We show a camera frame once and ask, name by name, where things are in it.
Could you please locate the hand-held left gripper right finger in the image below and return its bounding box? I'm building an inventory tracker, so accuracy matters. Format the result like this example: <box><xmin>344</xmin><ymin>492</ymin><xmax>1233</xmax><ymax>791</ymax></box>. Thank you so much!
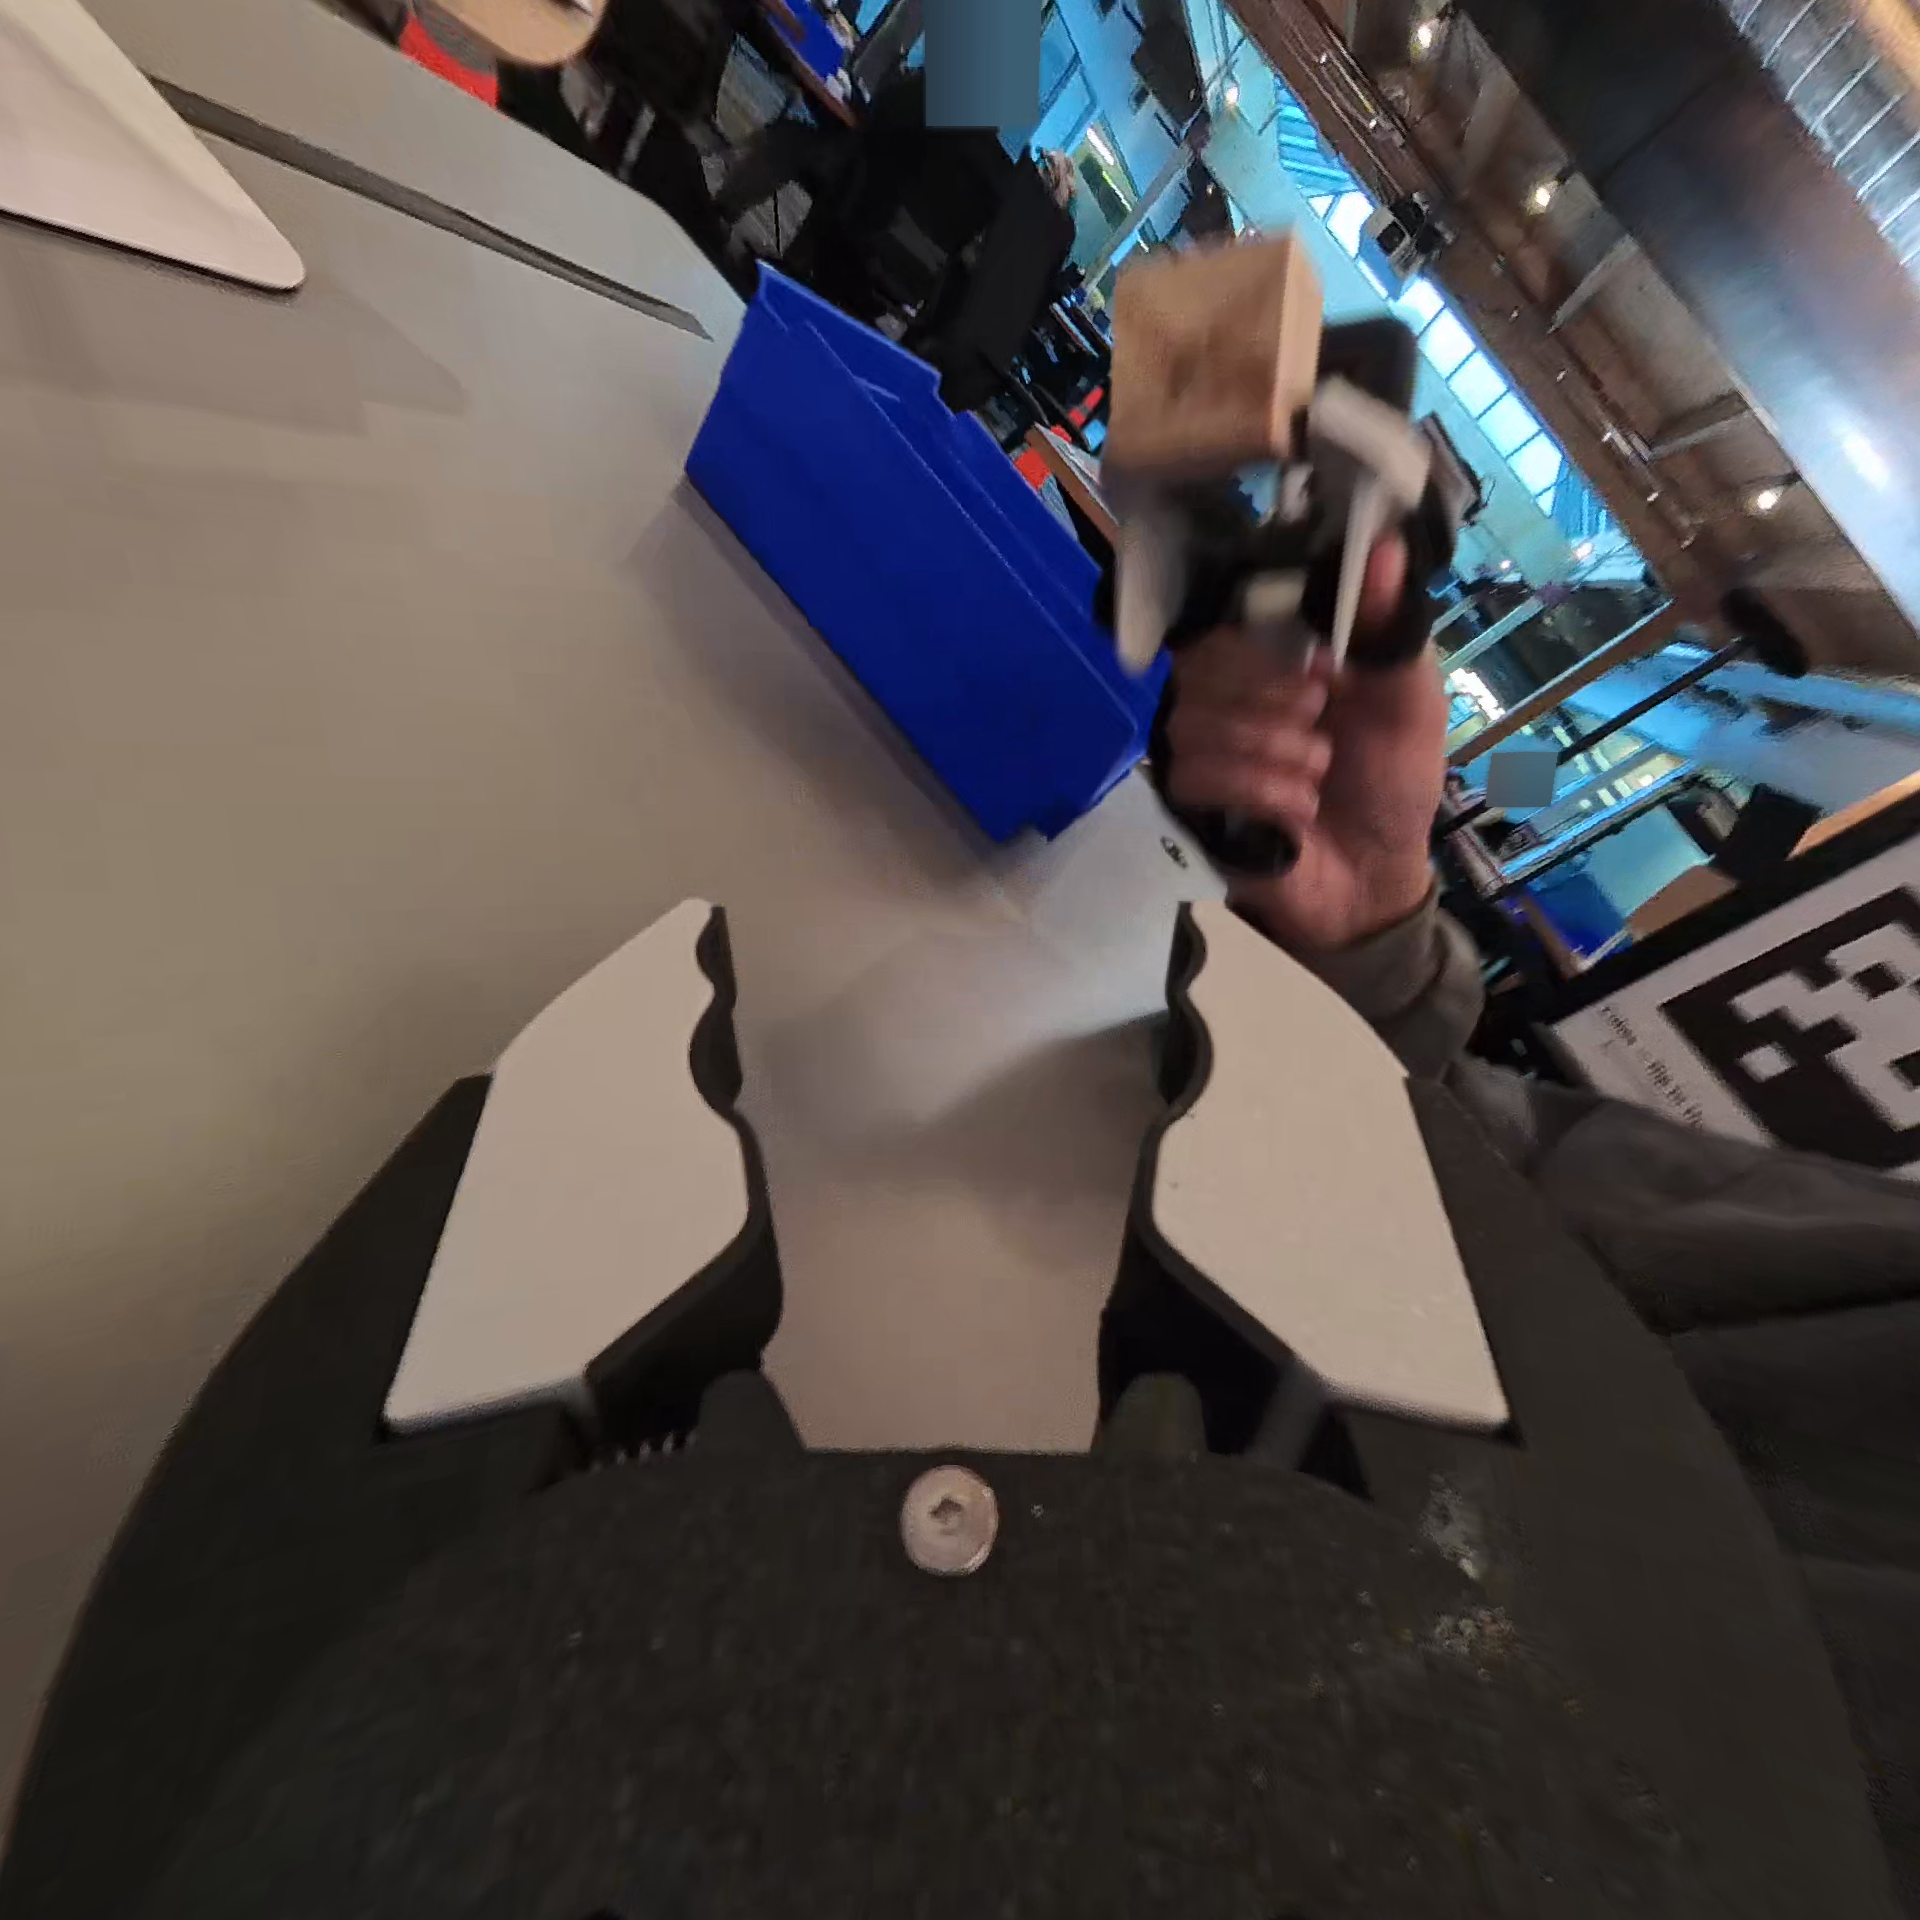
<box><xmin>1099</xmin><ymin>902</ymin><xmax>1513</xmax><ymax>1465</ymax></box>

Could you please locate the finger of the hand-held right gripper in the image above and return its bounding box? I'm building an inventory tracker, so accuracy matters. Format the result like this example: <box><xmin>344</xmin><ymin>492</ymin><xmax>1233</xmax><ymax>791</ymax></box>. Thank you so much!
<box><xmin>1307</xmin><ymin>375</ymin><xmax>1438</xmax><ymax>672</ymax></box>
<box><xmin>1113</xmin><ymin>465</ymin><xmax>1190</xmax><ymax>681</ymax></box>

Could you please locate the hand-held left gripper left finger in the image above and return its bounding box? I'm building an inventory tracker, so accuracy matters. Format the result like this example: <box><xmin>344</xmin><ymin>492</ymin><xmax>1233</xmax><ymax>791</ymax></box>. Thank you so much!
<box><xmin>382</xmin><ymin>897</ymin><xmax>787</xmax><ymax>1450</ymax></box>

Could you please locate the wooden cube blue stripe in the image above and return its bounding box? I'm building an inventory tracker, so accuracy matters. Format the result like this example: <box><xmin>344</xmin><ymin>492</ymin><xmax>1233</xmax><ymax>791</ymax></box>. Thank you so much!
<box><xmin>1111</xmin><ymin>231</ymin><xmax>1326</xmax><ymax>480</ymax></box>

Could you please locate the blue plastic bin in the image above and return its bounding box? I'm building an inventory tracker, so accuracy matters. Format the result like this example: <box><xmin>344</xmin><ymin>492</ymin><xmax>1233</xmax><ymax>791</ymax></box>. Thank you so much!
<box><xmin>1519</xmin><ymin>872</ymin><xmax>1632</xmax><ymax>966</ymax></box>
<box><xmin>686</xmin><ymin>263</ymin><xmax>1172</xmax><ymax>846</ymax></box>

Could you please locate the grey desk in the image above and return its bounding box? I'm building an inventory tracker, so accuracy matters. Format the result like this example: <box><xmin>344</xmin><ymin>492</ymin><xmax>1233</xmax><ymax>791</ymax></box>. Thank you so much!
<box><xmin>0</xmin><ymin>0</ymin><xmax>1248</xmax><ymax>1801</ymax></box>

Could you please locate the person's right hand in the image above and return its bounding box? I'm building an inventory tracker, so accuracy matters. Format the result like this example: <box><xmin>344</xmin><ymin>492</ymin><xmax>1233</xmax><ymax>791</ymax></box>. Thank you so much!
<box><xmin>1151</xmin><ymin>534</ymin><xmax>1451</xmax><ymax>951</ymax></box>

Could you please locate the wooden table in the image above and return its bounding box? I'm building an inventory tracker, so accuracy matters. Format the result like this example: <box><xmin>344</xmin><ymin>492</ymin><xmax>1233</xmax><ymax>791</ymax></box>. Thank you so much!
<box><xmin>1031</xmin><ymin>423</ymin><xmax>1124</xmax><ymax>545</ymax></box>

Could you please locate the black round disc pole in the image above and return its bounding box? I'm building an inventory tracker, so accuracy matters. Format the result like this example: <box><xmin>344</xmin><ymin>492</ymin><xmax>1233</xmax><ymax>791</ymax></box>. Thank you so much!
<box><xmin>1558</xmin><ymin>587</ymin><xmax>1812</xmax><ymax>753</ymax></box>

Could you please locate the person's body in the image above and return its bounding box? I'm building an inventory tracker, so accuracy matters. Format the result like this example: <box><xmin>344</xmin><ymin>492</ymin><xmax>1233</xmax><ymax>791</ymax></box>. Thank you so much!
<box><xmin>1663</xmin><ymin>1320</ymin><xmax>1920</xmax><ymax>1920</ymax></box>

